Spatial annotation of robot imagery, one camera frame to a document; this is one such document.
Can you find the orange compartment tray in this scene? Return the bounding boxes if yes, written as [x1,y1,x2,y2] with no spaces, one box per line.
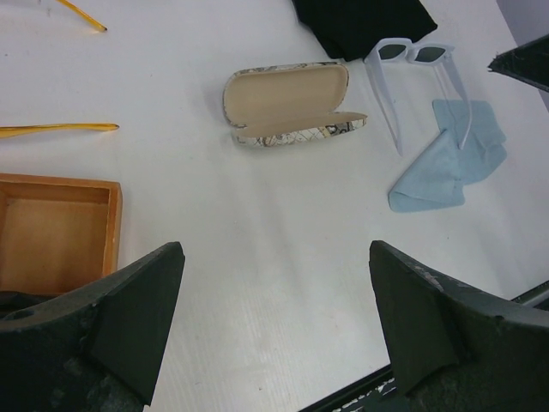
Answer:
[1,173,123,295]

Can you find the light blue cleaning cloth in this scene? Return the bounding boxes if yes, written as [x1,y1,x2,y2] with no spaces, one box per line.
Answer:
[388,100,507,213]

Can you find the white frame sunglasses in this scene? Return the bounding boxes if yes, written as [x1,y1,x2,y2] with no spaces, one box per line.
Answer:
[364,38,473,155]

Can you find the black folded cloth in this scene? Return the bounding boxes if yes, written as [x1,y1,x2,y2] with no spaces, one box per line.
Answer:
[293,0,437,62]

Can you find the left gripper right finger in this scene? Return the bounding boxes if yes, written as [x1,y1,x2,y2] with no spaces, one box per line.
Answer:
[369,240,548,411]

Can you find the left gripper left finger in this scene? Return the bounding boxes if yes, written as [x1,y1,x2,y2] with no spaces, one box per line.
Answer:
[1,242,185,411]

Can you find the map print glasses case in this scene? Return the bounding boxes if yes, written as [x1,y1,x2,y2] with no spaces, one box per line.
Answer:
[222,62,367,148]

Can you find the orange sunglasses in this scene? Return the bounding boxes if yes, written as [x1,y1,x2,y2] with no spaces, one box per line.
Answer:
[1,0,119,139]

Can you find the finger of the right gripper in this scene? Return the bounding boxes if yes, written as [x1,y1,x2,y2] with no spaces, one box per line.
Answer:
[488,35,549,92]

